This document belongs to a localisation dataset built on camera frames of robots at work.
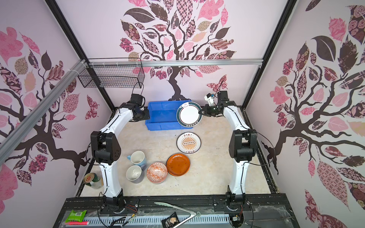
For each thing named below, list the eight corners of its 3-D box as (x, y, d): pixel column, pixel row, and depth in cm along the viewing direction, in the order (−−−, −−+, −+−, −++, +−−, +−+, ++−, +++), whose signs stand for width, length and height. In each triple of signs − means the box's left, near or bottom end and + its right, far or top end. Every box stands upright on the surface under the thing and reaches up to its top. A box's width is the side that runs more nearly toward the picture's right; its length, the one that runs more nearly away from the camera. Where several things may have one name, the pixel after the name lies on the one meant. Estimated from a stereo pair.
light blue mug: (131, 163, 90) (126, 157, 82) (139, 155, 94) (135, 147, 86) (143, 171, 87) (139, 165, 79) (150, 162, 91) (147, 155, 83)
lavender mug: (128, 183, 83) (123, 179, 76) (132, 168, 89) (128, 163, 82) (143, 183, 83) (140, 179, 76) (146, 168, 89) (143, 163, 82)
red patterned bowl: (147, 183, 82) (145, 180, 77) (150, 166, 89) (148, 162, 84) (166, 183, 82) (165, 180, 77) (168, 166, 89) (167, 162, 84)
